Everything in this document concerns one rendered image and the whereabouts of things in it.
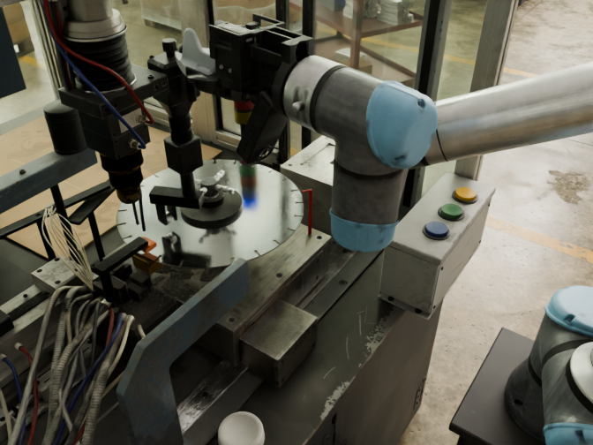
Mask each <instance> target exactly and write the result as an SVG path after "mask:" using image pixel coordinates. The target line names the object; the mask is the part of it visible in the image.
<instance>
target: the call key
mask: <svg viewBox="0 0 593 445"><path fill-rule="evenodd" d="M455 197H456V198H458V199H459V200H465V201H471V200H474V199H475V198H476V192H475V191H474V190H472V189H470V188H468V187H460V188H458V189H456V191H455Z"/></svg>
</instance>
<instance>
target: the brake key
mask: <svg viewBox="0 0 593 445"><path fill-rule="evenodd" d="M425 231H426V233H427V234H429V235H430V236H433V237H436V238H442V237H444V236H446V235H447V232H448V227H447V226H446V225H445V224H444V223H442V222H428V223H427V224H426V227H425Z"/></svg>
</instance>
